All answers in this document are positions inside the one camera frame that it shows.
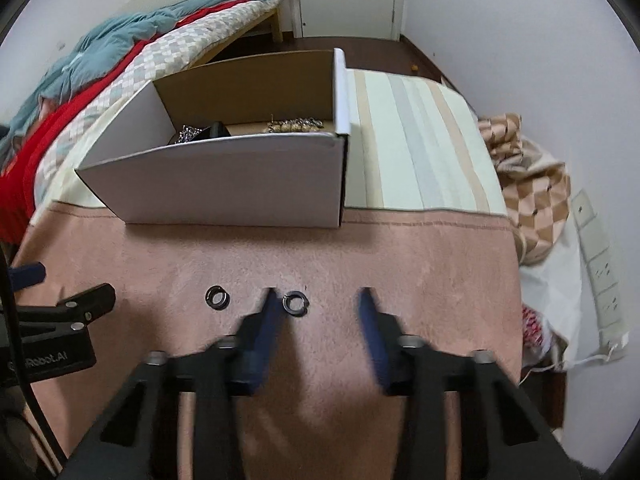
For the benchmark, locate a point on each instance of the bed with red blanket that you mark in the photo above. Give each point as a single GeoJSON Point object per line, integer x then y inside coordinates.
{"type": "Point", "coordinates": [20, 185]}

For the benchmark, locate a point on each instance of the white cardboard box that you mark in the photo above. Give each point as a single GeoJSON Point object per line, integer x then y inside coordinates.
{"type": "Point", "coordinates": [225, 185]}

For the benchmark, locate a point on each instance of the teal quilt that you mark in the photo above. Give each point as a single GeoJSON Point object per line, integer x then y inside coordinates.
{"type": "Point", "coordinates": [100, 45]}

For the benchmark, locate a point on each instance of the pink striped tablecloth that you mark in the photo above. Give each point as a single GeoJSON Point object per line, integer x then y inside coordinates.
{"type": "Point", "coordinates": [325, 260]}

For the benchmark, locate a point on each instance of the white bag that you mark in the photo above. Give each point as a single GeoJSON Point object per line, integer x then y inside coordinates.
{"type": "Point", "coordinates": [555, 280]}

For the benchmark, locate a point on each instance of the black smartwatch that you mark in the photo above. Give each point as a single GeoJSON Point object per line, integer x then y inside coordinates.
{"type": "Point", "coordinates": [217, 130]}

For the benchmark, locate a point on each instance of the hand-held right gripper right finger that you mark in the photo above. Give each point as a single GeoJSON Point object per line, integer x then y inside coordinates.
{"type": "Point", "coordinates": [372, 340]}

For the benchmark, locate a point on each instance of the wooden bed frame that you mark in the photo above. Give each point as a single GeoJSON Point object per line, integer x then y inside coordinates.
{"type": "Point", "coordinates": [276, 25]}

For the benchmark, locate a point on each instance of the brown checkered cloth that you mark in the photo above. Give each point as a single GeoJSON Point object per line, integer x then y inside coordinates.
{"type": "Point", "coordinates": [535, 195]}

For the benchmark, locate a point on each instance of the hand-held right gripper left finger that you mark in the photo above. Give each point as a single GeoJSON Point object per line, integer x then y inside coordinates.
{"type": "Point", "coordinates": [265, 340]}

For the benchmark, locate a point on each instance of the white power strip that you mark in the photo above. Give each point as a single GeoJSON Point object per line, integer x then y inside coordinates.
{"type": "Point", "coordinates": [597, 260]}

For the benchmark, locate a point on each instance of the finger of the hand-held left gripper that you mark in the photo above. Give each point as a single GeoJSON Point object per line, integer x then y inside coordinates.
{"type": "Point", "coordinates": [27, 274]}
{"type": "Point", "coordinates": [90, 302]}

